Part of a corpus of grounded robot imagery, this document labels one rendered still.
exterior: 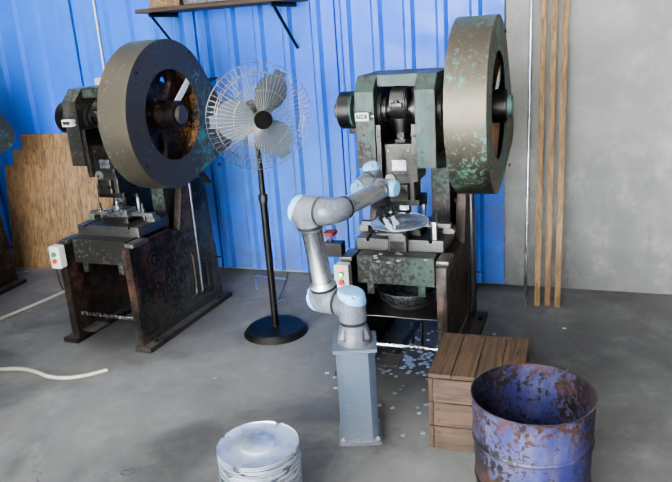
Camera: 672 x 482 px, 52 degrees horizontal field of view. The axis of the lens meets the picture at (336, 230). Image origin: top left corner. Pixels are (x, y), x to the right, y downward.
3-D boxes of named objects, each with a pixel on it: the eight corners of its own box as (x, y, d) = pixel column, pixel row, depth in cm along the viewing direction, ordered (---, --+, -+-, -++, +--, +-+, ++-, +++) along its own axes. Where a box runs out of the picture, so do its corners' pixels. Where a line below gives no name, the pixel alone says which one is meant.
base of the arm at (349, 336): (372, 347, 283) (371, 325, 280) (336, 349, 284) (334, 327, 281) (371, 332, 298) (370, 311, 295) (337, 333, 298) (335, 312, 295)
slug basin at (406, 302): (433, 317, 342) (433, 298, 340) (369, 312, 354) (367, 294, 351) (447, 292, 373) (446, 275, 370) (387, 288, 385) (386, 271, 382)
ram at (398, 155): (413, 202, 333) (410, 142, 325) (383, 201, 339) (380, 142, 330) (421, 194, 349) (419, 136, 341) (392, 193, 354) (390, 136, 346)
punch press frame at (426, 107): (440, 353, 338) (432, 75, 301) (357, 345, 353) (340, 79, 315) (467, 294, 409) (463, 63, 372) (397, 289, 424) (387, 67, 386)
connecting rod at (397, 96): (410, 159, 330) (407, 87, 321) (385, 159, 334) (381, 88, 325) (420, 151, 349) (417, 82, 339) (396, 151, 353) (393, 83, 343)
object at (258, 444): (312, 430, 248) (312, 428, 248) (272, 477, 223) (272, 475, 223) (245, 416, 261) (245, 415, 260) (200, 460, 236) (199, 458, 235)
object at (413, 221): (420, 233, 321) (420, 231, 321) (362, 230, 332) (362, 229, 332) (435, 214, 346) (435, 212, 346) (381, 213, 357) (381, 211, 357)
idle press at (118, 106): (170, 367, 378) (121, 40, 330) (34, 347, 416) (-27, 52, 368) (290, 273, 514) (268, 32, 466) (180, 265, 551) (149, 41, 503)
